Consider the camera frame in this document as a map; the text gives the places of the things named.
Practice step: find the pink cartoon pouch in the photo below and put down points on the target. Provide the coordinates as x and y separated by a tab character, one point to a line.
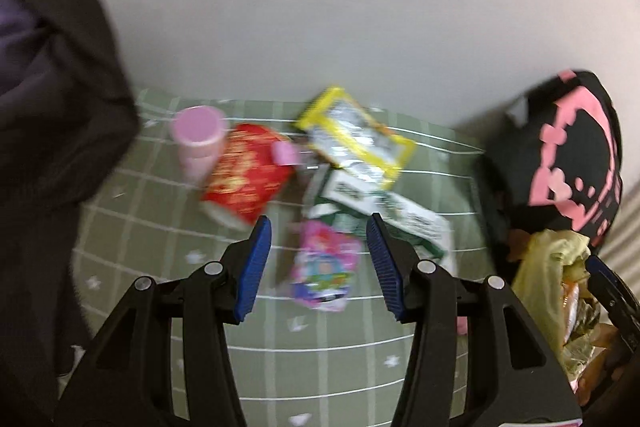
325	262

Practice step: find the green and white snack wrapper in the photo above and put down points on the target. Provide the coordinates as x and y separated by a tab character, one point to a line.
390	207

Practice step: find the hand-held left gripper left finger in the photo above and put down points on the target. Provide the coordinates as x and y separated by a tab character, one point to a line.
252	267

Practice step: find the red paper cup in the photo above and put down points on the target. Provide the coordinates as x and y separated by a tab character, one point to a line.
245	172

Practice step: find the pink plastic bottle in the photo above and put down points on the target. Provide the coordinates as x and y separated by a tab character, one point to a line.
197	132

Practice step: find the green checked tablecloth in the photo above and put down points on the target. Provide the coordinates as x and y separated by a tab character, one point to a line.
150	247

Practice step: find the white ribbed curtain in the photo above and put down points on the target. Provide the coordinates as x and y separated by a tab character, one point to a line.
625	227

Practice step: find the purple and black jacket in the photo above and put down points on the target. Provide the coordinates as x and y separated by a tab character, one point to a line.
50	132

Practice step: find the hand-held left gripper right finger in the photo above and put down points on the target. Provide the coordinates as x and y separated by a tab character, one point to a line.
385	267

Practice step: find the yellow snack wrapper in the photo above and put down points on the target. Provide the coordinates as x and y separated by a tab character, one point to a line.
350	142

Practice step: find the yellow plastic bag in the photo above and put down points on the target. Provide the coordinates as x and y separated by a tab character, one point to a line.
537	277

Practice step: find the black bag pink cat print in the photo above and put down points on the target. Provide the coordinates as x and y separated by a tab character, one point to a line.
575	132

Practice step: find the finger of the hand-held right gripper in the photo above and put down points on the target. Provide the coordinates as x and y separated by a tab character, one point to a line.
602	277

